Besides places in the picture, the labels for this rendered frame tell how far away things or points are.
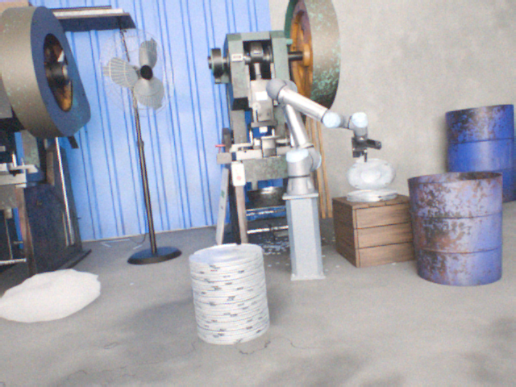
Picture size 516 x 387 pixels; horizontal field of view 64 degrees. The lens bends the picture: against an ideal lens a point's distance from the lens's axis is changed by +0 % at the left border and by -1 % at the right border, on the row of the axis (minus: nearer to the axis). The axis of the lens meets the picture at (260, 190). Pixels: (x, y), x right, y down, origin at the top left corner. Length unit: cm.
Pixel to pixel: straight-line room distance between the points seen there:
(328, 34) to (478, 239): 148
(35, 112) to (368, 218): 202
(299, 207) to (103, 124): 244
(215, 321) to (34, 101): 174
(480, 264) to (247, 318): 108
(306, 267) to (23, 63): 193
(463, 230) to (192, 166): 270
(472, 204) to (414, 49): 296
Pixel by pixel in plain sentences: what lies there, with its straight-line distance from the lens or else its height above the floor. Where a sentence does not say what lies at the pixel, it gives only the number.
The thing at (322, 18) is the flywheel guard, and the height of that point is 147.
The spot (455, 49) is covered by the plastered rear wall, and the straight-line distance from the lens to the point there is 501.
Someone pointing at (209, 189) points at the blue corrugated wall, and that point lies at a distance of 406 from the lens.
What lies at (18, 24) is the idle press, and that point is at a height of 154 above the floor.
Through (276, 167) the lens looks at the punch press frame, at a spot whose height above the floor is 58.
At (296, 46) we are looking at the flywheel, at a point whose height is 146.
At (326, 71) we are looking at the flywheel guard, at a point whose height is 115.
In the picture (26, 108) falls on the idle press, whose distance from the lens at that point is 282.
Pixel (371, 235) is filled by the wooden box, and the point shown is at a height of 17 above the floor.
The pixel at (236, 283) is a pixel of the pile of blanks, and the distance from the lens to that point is 156.
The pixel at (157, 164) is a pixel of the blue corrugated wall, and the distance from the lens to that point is 404.
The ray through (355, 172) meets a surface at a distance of 251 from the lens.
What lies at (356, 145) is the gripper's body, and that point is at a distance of 231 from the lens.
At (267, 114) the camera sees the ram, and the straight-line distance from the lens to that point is 286.
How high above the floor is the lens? 70
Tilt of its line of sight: 6 degrees down
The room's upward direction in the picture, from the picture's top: 6 degrees counter-clockwise
